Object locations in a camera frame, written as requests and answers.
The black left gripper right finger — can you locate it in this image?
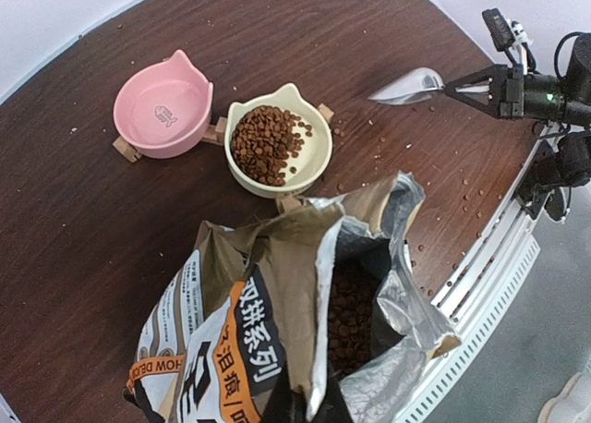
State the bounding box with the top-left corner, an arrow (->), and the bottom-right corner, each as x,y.
318,379 -> 353,423

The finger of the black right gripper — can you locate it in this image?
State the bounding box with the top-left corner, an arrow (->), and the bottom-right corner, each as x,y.
444,65 -> 497,91
444,90 -> 499,117

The metal food scoop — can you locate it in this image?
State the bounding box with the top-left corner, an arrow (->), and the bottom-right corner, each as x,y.
368,67 -> 492,105

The pink pet bowl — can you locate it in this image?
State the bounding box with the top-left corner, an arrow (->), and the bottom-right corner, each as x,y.
113,50 -> 214,159

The brown kibble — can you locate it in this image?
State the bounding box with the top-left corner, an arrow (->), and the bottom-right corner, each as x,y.
230,105 -> 313,187

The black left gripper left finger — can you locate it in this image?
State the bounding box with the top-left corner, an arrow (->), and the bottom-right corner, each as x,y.
261,388 -> 306,423

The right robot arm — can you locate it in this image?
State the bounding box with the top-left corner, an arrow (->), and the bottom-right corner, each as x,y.
444,31 -> 590,219

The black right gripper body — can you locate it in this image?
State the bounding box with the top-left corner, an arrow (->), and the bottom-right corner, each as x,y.
488,65 -> 525,118

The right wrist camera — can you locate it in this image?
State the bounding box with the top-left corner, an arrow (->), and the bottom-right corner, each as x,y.
481,7 -> 537,74

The cream pet bowl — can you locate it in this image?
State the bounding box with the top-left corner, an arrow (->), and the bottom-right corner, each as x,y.
223,83 -> 333,199

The dog food bag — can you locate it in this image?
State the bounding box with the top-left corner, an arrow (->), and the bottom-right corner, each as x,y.
124,173 -> 461,422

